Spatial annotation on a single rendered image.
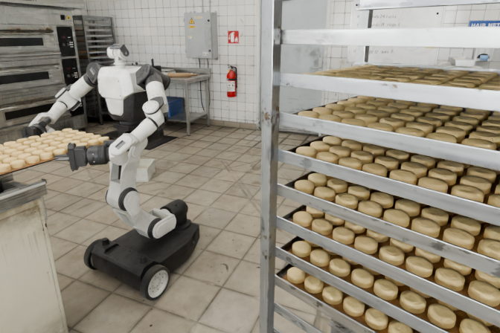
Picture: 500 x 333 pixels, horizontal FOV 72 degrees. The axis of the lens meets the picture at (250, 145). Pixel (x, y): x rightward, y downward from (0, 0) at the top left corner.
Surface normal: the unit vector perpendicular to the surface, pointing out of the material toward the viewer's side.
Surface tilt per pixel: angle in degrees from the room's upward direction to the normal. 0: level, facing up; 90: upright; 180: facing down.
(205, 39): 90
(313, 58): 90
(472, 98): 90
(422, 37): 90
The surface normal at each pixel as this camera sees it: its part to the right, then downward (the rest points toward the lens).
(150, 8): -0.39, 0.28
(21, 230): 0.85, 0.16
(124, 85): 0.23, 0.22
